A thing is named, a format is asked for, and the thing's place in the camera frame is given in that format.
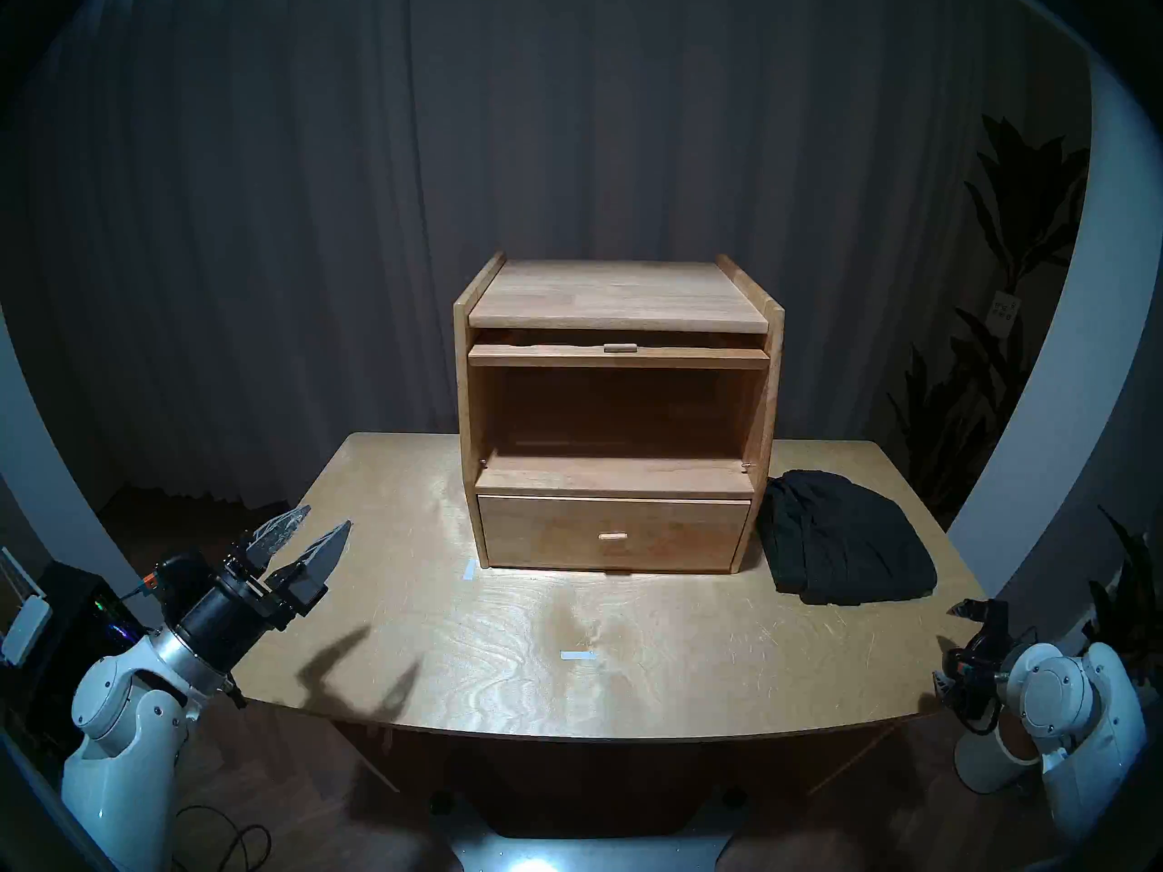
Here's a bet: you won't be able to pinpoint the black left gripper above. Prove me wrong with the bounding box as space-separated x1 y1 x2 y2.
175 505 353 674

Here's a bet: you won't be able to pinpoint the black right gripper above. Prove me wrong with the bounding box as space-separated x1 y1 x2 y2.
936 597 1012 730

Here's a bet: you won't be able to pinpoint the dark grey knit pants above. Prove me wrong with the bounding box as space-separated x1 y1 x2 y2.
757 469 939 606

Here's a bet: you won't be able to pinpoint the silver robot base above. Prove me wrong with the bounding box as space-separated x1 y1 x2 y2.
432 788 746 872

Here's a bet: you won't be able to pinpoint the leaning potted plant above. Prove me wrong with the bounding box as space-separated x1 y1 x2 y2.
1086 507 1163 689

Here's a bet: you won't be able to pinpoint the white round plant pot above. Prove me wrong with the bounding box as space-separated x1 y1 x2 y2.
954 716 1041 794

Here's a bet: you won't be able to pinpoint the black computer with lights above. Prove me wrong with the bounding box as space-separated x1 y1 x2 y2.
27 561 160 762

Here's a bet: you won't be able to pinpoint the white router with antennas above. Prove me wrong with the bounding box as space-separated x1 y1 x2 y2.
0 548 51 667

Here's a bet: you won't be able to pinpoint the grey pleated curtain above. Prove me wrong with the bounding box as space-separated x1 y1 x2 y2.
0 0 1091 517

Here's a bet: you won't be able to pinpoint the wooden flip door with knob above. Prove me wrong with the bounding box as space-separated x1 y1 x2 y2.
468 342 771 370

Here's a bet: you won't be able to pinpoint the tall dark leafy plant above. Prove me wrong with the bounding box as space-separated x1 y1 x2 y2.
886 114 1091 526

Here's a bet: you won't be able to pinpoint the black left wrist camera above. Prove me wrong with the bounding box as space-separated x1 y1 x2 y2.
145 552 212 608

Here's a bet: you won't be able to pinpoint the black floor cables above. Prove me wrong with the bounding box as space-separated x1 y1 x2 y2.
173 802 273 872

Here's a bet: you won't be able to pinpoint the wooden cabinet frame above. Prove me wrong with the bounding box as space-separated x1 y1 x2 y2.
452 252 786 575

